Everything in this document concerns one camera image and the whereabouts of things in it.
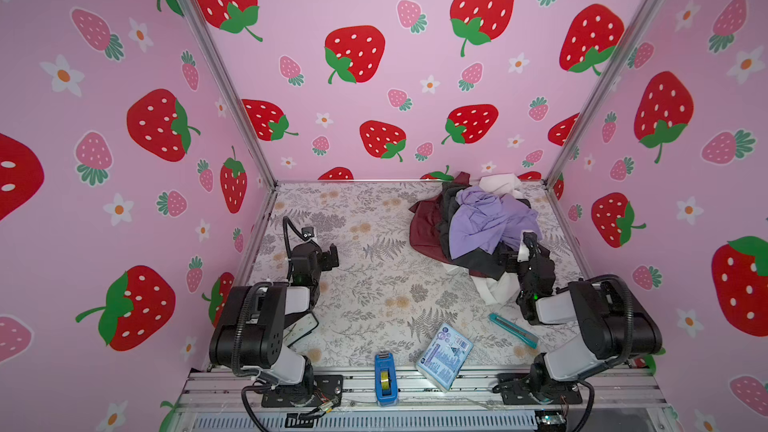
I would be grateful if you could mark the dark grey cloth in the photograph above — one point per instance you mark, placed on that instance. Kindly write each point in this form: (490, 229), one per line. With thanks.
(491, 265)

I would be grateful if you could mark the aluminium front rail frame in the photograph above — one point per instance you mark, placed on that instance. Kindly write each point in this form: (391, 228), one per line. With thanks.
(625, 399)

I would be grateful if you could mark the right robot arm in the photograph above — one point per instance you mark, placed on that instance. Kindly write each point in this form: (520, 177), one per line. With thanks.
(613, 327)

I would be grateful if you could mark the maroon cloth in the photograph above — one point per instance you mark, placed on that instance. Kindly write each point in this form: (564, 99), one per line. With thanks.
(430, 225)

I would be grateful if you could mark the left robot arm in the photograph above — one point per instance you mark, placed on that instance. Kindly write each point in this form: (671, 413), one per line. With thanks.
(248, 337)

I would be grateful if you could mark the white cloth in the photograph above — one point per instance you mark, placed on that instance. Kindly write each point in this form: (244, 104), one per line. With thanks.
(496, 292)

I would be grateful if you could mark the blue tape dispenser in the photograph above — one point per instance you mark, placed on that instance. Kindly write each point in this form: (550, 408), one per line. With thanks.
(386, 388)

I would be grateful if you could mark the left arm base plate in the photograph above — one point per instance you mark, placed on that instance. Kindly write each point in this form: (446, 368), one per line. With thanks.
(310, 393)

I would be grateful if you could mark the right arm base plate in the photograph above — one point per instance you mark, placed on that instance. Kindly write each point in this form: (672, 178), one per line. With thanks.
(523, 389)

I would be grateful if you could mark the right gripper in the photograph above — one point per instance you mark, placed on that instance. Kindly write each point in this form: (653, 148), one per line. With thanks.
(548, 259)

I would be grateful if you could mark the pale pink cloth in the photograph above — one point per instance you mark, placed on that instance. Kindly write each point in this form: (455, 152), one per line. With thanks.
(502, 184)

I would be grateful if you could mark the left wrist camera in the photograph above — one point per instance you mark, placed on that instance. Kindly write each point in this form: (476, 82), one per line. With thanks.
(307, 233)

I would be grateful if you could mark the lavender cloth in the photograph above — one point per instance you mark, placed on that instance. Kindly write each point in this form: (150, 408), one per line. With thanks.
(484, 220)

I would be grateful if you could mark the blue wet wipes pack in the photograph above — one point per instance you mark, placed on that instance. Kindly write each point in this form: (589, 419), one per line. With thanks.
(443, 359)

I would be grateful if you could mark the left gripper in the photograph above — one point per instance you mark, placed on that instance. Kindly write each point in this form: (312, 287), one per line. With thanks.
(325, 263)

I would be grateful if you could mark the teal utility knife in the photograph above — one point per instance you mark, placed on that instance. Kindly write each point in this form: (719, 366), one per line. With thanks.
(527, 337)

